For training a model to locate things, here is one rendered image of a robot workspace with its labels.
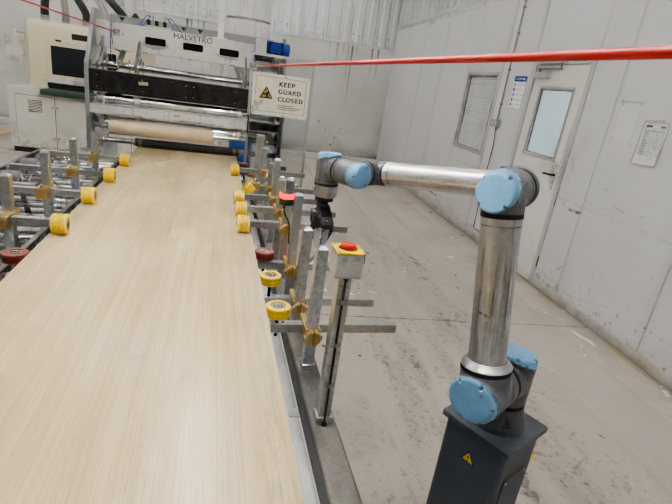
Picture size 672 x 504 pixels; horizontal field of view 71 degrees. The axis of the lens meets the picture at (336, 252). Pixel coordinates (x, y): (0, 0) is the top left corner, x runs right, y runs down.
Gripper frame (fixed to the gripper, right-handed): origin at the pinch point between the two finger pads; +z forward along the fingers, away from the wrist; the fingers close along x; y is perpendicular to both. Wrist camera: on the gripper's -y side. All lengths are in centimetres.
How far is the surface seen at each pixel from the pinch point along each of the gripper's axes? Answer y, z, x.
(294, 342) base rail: -22.1, 29.1, 9.7
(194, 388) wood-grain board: -75, 9, 43
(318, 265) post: -39.1, -8.2, 8.8
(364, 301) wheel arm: -9.8, 18.0, -18.8
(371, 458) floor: -8, 99, -36
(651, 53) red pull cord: -143, -65, 15
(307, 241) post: -14.1, -7.1, 7.8
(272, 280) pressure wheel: -12.4, 9.2, 18.5
